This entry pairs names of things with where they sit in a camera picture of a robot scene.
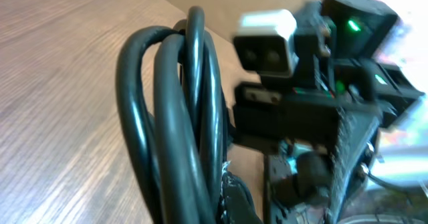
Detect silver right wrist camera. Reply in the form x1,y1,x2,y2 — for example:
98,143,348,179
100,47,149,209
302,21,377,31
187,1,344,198
233,9,299,78

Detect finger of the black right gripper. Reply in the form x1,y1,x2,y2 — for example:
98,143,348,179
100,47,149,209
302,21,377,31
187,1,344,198
324,110,381,224

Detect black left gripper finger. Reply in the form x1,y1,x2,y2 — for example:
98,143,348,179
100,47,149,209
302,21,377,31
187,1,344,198
219,163,263,224

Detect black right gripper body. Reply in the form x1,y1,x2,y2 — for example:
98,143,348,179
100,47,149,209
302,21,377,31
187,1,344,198
233,82,383,154

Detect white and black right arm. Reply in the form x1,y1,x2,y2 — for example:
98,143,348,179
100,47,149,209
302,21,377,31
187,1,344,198
233,0,427,223

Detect black USB cables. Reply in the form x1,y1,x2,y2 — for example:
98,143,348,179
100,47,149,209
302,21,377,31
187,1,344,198
115,5,231,224

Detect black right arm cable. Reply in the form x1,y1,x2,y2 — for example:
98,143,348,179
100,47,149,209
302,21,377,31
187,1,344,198
366,170,428,198

